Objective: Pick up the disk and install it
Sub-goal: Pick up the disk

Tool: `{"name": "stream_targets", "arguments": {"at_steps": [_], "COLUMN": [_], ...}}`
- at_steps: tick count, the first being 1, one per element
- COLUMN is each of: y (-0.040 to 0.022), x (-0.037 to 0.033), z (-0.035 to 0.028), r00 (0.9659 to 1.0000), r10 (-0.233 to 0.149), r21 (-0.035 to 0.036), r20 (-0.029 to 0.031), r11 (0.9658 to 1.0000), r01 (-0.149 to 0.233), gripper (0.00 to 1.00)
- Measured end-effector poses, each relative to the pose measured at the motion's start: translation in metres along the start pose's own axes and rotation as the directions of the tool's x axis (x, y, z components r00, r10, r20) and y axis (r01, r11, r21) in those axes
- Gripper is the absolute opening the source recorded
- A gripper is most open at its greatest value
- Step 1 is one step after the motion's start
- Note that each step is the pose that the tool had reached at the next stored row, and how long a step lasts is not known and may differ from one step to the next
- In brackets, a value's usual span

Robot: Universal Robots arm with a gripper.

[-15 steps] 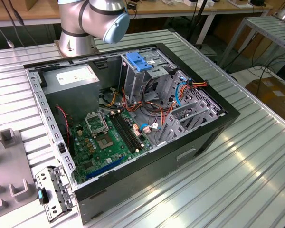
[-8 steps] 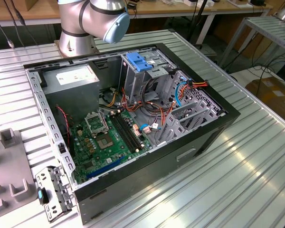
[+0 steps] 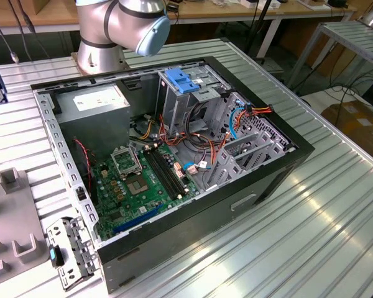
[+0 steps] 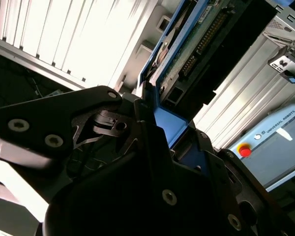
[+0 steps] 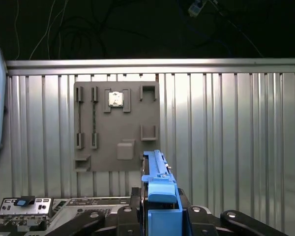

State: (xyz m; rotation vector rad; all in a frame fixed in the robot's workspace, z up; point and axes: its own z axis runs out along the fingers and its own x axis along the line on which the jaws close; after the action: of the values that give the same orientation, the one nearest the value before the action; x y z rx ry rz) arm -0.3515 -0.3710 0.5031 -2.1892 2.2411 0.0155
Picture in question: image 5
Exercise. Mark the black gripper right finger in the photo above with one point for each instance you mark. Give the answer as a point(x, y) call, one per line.
point(201, 221)

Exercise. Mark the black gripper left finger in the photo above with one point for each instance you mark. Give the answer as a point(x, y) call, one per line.
point(127, 221)

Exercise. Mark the hard disk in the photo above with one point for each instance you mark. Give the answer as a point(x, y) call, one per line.
point(162, 194)

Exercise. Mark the black open PC case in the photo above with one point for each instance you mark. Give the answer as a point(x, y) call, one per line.
point(100, 202)

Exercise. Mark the grey parts rack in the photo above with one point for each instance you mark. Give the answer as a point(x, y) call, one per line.
point(118, 123)

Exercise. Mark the black clip with blue button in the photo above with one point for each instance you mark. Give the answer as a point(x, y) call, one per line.
point(23, 202)

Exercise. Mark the silver CPU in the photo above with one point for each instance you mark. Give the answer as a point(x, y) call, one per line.
point(115, 98)

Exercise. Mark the white power strip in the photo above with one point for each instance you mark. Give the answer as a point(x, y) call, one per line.
point(195, 7)

